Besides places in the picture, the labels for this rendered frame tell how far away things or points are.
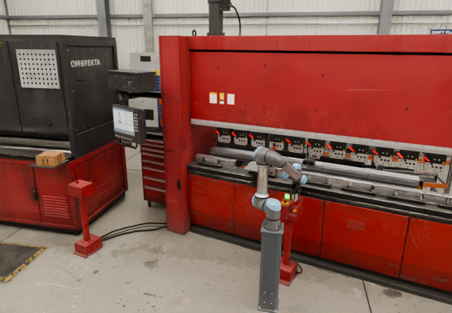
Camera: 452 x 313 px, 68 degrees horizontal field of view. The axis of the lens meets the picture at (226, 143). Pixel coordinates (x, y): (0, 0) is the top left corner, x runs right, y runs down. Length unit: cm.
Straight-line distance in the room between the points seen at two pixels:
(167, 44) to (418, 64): 234
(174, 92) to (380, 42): 202
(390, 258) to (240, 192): 157
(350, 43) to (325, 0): 442
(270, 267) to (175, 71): 213
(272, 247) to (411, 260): 137
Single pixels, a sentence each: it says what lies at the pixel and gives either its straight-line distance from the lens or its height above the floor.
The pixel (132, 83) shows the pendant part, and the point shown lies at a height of 184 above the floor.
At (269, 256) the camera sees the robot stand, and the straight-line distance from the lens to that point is 289.
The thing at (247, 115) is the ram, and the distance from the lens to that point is 351.
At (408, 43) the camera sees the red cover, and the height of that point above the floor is 223.
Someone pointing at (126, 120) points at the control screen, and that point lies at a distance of 355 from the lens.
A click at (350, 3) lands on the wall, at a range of 761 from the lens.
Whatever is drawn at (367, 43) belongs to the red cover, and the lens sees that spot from 317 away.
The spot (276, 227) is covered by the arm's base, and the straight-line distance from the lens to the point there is 278.
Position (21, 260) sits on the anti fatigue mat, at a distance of 429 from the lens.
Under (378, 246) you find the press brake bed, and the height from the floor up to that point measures 42.
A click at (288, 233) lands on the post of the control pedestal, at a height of 48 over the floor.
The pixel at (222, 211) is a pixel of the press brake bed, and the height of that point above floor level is 39.
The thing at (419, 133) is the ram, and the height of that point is 150.
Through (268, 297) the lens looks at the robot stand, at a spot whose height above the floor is 15.
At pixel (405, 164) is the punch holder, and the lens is 334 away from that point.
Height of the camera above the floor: 219
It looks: 16 degrees down
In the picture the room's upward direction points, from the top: straight up
